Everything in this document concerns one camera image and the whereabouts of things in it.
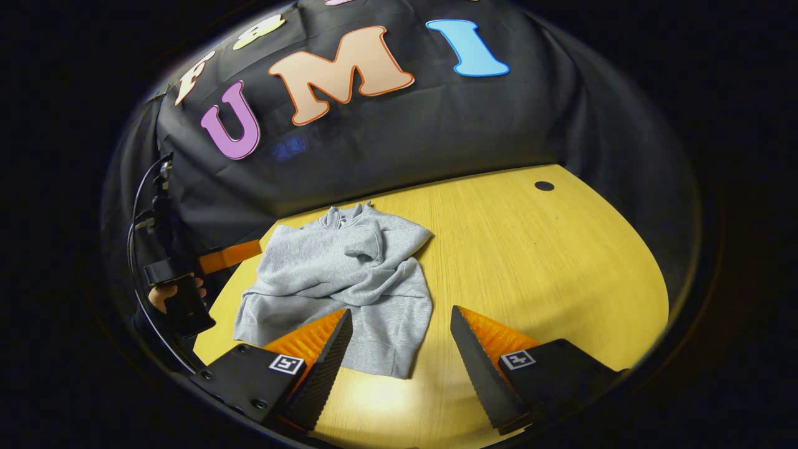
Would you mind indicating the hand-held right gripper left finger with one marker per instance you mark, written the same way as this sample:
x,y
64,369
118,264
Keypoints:
x,y
324,374

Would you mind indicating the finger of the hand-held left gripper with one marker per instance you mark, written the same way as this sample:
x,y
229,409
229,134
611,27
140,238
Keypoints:
x,y
234,255

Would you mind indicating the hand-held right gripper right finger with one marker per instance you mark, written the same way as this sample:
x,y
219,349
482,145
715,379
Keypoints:
x,y
483,374

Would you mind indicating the grey zip sweatshirt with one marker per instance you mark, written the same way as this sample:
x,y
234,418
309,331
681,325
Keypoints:
x,y
324,268

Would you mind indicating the black backdrop cloth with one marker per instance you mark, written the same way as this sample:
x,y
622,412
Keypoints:
x,y
436,125

